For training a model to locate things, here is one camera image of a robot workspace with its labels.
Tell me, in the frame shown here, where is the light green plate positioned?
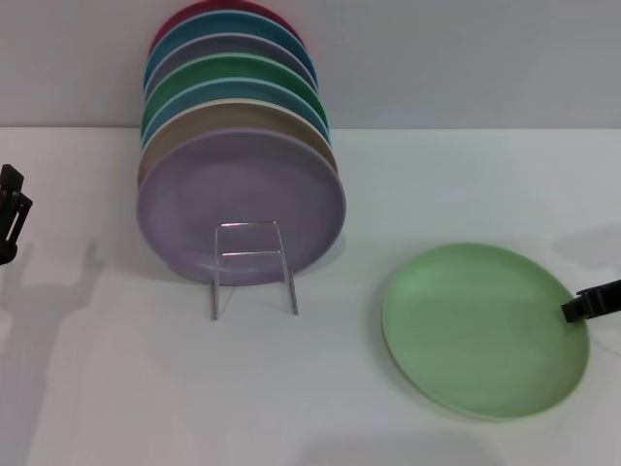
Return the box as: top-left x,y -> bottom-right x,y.
380,241 -> 593,418

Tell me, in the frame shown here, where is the lavender purple plate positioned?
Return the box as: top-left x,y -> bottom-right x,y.
135,128 -> 347,286

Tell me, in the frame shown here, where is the beige plate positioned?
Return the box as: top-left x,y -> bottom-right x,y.
137,98 -> 339,191

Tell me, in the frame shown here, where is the light blue plate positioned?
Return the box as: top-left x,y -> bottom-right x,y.
140,77 -> 333,148

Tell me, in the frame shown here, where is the dark green plate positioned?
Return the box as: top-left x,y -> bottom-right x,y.
142,52 -> 329,133

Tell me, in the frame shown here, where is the red plate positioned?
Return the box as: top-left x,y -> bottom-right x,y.
147,0 -> 305,55

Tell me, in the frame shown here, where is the grey lavender plate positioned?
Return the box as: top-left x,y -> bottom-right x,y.
145,33 -> 319,94

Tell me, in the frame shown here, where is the teal blue plate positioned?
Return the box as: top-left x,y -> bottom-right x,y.
143,12 -> 319,92

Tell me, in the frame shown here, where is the metal wire plate rack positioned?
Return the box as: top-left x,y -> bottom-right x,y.
210,220 -> 300,321

